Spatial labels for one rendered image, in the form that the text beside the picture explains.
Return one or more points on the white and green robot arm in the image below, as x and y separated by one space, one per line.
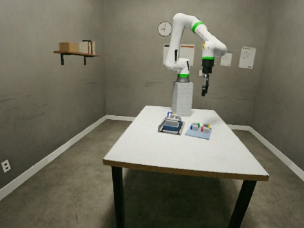
212 46

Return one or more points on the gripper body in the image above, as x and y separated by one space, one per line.
206 70

